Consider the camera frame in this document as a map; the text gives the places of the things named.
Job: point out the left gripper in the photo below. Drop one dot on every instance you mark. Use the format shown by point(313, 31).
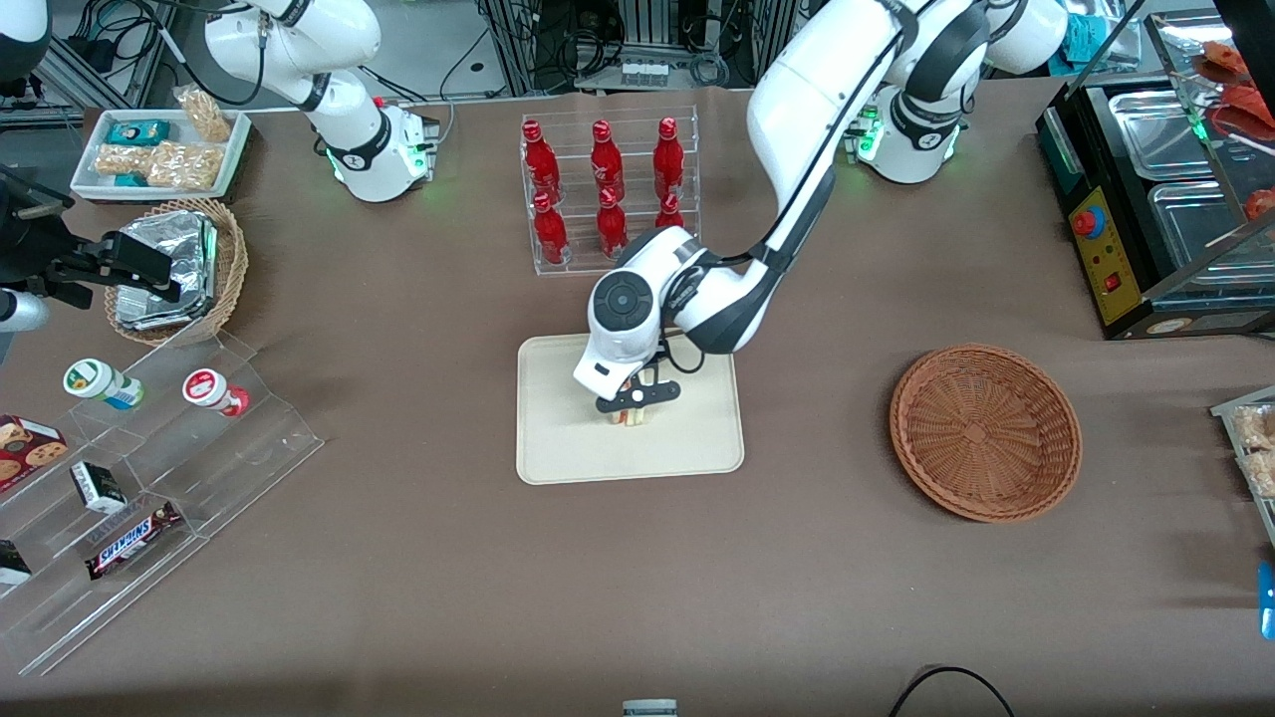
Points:
point(658, 358)

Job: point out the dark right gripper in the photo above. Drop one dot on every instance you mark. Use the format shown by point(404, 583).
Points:
point(30, 246)

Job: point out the triangular sandwich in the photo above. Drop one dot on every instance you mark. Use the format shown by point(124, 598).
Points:
point(626, 417)

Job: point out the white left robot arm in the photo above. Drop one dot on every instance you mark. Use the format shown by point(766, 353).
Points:
point(807, 100)

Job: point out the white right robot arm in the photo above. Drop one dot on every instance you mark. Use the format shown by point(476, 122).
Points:
point(349, 129)

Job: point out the cream plastic tray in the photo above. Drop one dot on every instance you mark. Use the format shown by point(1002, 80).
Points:
point(568, 438)

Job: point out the white rectangular snack tray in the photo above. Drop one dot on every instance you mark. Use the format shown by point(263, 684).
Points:
point(90, 184)

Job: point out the light wicker basket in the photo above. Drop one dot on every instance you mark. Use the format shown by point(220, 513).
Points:
point(229, 269)

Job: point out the brown wicker basket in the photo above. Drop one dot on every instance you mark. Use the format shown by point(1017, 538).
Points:
point(986, 433)

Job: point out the clear tray of fried snacks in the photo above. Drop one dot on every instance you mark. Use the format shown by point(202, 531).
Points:
point(1235, 408)

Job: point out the silver foil wrapped pack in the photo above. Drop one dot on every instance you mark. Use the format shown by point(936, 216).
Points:
point(184, 249)
point(149, 314)

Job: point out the small teal packet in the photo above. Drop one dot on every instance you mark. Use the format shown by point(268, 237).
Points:
point(131, 180)

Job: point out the green lid yogurt bottle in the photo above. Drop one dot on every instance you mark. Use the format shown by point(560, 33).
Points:
point(100, 382)

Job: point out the small peanut brittle pack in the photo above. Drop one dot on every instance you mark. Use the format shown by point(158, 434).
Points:
point(120, 159)

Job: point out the large peanut brittle pack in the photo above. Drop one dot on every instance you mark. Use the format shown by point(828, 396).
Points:
point(184, 166)

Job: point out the clear acrylic bottle rack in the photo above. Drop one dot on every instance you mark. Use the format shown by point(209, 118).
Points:
point(578, 269)

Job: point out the teal snack box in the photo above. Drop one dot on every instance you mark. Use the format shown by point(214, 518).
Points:
point(137, 131)

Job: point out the red lid yogurt bottle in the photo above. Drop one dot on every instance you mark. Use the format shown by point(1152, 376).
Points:
point(211, 389)

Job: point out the red cola bottle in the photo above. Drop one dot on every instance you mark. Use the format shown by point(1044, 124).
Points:
point(612, 231)
point(669, 212)
point(606, 164)
point(550, 237)
point(541, 164)
point(668, 159)

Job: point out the clear bag of snacks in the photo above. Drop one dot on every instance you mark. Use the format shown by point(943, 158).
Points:
point(204, 115)

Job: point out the red cookie box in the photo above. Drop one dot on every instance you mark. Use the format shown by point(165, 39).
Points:
point(28, 453)

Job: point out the small black white box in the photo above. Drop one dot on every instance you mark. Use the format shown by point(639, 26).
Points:
point(98, 488)

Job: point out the clear acrylic stepped display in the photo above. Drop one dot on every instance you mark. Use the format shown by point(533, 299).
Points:
point(229, 468)

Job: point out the snickers chocolate bar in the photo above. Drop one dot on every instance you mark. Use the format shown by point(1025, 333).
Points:
point(131, 541)

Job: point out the black snack box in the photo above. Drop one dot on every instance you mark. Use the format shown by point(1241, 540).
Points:
point(12, 563)

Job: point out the grey device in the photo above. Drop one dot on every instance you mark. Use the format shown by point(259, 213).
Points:
point(649, 708)

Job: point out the white power strip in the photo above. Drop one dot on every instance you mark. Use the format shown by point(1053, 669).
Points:
point(642, 73)

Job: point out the black food warmer cabinet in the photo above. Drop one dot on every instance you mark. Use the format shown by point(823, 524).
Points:
point(1106, 249)

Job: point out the steel food pan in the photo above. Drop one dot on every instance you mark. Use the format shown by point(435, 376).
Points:
point(1160, 134)
point(1195, 234)

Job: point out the fried snack piece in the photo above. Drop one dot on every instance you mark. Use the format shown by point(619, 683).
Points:
point(1261, 473)
point(1257, 426)

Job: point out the blue plastic object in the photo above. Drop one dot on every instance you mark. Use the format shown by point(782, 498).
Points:
point(1267, 602)

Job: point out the orange fried food piece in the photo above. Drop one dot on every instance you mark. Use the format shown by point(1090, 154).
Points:
point(1220, 62)

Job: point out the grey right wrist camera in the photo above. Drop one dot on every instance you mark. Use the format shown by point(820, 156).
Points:
point(20, 311)

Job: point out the aluminium frame rack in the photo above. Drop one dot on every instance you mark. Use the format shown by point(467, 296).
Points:
point(647, 30)

